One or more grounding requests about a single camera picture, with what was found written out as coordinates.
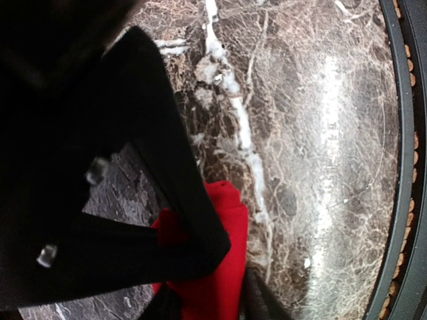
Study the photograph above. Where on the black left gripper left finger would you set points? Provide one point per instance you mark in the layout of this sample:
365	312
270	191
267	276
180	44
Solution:
166	305

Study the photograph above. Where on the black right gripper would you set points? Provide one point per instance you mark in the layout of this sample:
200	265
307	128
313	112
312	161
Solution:
46	45

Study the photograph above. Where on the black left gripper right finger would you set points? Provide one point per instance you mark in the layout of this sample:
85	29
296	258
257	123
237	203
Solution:
258	301

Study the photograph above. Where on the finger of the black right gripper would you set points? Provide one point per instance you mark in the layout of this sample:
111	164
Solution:
99	187

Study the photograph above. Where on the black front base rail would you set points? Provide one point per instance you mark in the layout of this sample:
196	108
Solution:
400	291

